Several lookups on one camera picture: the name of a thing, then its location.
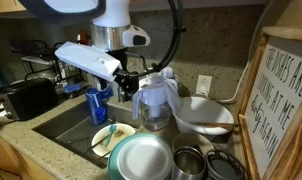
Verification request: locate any red object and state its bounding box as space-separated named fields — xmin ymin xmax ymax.
xmin=79 ymin=30 xmax=92 ymax=46

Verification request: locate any blue cloth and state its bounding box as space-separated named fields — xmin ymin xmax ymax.
xmin=62 ymin=83 xmax=84 ymax=95

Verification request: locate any beige ceramic mug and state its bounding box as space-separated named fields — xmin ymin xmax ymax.
xmin=171 ymin=132 xmax=215 ymax=156

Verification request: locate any teal rimmed bowl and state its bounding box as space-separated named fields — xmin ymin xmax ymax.
xmin=116 ymin=136 xmax=173 ymax=180

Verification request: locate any dirty white plate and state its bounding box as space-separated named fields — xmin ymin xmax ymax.
xmin=91 ymin=123 xmax=137 ymax=158

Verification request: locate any wooden framed dishes sign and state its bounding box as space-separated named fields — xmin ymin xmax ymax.
xmin=238 ymin=26 xmax=302 ymax=180

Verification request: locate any white power cable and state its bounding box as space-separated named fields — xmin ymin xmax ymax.
xmin=204 ymin=0 xmax=275 ymax=104

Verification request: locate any wooden lower cabinet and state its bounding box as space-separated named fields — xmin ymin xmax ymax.
xmin=0 ymin=133 xmax=55 ymax=180

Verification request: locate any black wire dish rack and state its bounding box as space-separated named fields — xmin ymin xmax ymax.
xmin=9 ymin=39 xmax=84 ymax=98

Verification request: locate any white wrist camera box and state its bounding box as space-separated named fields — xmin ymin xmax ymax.
xmin=54 ymin=41 xmax=123 ymax=83

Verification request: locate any large white bowl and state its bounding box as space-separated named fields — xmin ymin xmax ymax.
xmin=172 ymin=96 xmax=235 ymax=136

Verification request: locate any white wall outlet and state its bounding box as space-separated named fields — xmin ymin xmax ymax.
xmin=195 ymin=74 xmax=213 ymax=98

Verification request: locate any stainless steel tumbler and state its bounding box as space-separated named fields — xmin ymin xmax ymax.
xmin=170 ymin=146 xmax=207 ymax=180

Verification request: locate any wooden cabinet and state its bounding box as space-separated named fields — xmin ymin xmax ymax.
xmin=0 ymin=133 xmax=55 ymax=180
xmin=0 ymin=0 xmax=27 ymax=16

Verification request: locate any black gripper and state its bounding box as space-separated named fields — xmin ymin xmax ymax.
xmin=108 ymin=48 xmax=140 ymax=103

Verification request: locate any light blue tea towel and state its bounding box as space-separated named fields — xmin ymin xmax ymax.
xmin=131 ymin=66 xmax=183 ymax=121

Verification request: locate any black toaster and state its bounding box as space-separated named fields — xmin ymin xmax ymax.
xmin=0 ymin=78 xmax=59 ymax=122

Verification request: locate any steel sink basin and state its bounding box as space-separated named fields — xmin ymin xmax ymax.
xmin=32 ymin=99 xmax=139 ymax=169

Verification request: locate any metal fork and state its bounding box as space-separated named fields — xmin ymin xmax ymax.
xmin=86 ymin=133 xmax=112 ymax=153

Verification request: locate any wooden upper cabinet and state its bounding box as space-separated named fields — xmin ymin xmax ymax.
xmin=0 ymin=0 xmax=27 ymax=16

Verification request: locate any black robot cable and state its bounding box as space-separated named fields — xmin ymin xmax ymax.
xmin=125 ymin=0 xmax=187 ymax=79

